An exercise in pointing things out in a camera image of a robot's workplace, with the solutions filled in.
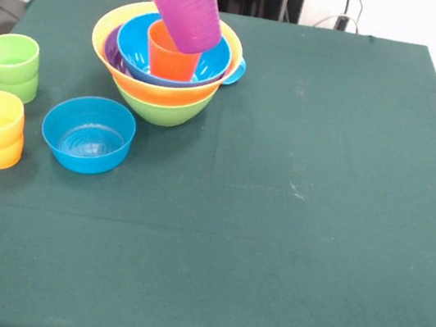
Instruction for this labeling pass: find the purple cup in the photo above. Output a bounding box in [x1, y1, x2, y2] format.
[138, 0, 229, 60]

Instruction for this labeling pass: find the red-orange cup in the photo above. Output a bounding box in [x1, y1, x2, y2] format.
[140, 17, 207, 84]

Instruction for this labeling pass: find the large blue bowl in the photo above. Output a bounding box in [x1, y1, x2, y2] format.
[110, 7, 238, 94]

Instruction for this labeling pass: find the yellow bowl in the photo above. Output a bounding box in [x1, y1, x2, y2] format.
[82, 0, 251, 118]

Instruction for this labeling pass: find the purple bowl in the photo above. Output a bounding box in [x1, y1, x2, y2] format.
[98, 22, 228, 98]

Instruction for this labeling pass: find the blue cup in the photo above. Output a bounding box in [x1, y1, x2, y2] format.
[220, 54, 249, 89]

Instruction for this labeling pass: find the black plug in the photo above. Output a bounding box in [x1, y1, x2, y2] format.
[333, 12, 349, 32]

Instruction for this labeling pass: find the green bowl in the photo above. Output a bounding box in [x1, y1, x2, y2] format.
[111, 72, 218, 135]

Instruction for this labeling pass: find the green cup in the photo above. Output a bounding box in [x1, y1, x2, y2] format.
[0, 31, 44, 92]
[0, 69, 41, 107]

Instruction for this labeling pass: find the small blue bowl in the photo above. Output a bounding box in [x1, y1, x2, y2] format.
[35, 89, 141, 182]

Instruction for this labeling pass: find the dark green table cloth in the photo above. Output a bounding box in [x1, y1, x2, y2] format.
[0, 0, 436, 327]

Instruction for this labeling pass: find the white cable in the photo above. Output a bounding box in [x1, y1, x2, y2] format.
[312, 12, 338, 30]

